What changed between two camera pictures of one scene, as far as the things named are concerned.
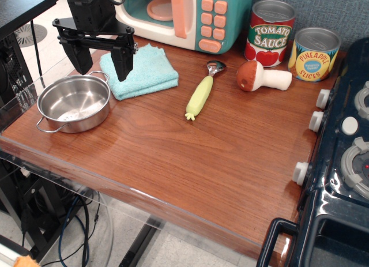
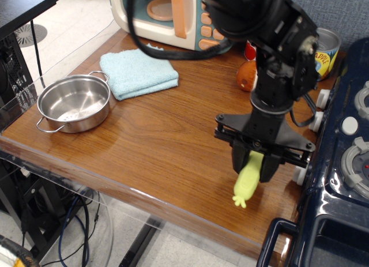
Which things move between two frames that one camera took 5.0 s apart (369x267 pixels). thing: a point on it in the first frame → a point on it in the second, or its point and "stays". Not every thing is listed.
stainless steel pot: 74,104 stays
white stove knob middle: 316,120 stays
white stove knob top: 322,98 stays
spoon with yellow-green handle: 201,92 → 247,184
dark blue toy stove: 332,222 stays
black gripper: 93,18 → 266,129
